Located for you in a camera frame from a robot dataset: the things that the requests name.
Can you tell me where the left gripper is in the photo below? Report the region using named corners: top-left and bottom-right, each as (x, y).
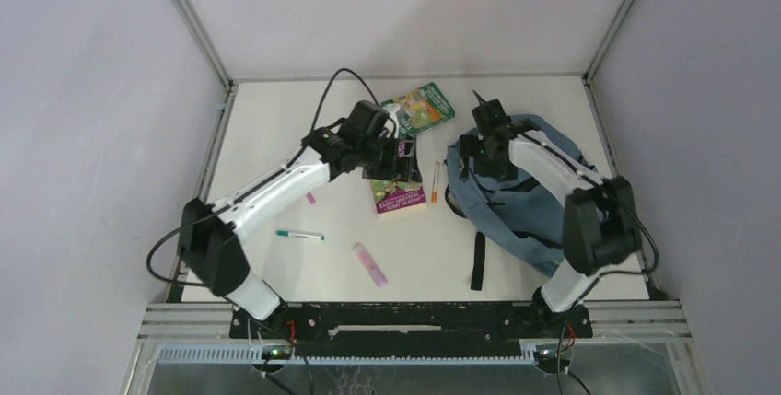
top-left (357, 131), bottom-right (420, 182)

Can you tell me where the blue student backpack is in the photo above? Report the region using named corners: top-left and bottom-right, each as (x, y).
top-left (445, 141), bottom-right (587, 291)

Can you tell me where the purple treehouse book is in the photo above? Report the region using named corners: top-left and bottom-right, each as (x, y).
top-left (369, 180), bottom-right (427, 217)

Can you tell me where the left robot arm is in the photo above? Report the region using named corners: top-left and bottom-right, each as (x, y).
top-left (178, 100), bottom-right (412, 337)

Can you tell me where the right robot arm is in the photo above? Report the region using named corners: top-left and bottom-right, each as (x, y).
top-left (446, 99), bottom-right (643, 336)

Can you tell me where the orange capped white marker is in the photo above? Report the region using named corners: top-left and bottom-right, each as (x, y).
top-left (430, 161), bottom-right (441, 203)

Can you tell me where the green treehouse book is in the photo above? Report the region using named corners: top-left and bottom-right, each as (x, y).
top-left (381, 82), bottom-right (456, 135)

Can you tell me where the pink highlighter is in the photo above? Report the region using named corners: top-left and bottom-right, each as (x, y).
top-left (353, 243), bottom-right (388, 288)

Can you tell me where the teal capped white marker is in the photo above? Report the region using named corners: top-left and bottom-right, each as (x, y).
top-left (275, 230), bottom-right (325, 241)

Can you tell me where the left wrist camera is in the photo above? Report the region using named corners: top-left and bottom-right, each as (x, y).
top-left (379, 103), bottom-right (404, 139)

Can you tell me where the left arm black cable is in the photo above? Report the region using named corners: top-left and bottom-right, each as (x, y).
top-left (145, 67), bottom-right (382, 288)

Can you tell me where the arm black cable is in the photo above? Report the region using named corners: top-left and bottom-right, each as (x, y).
top-left (145, 67), bottom-right (382, 288)
top-left (552, 130), bottom-right (660, 375)

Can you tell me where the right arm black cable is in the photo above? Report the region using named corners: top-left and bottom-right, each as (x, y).
top-left (552, 130), bottom-right (660, 375)

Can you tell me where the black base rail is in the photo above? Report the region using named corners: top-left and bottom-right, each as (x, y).
top-left (229, 301), bottom-right (593, 360)

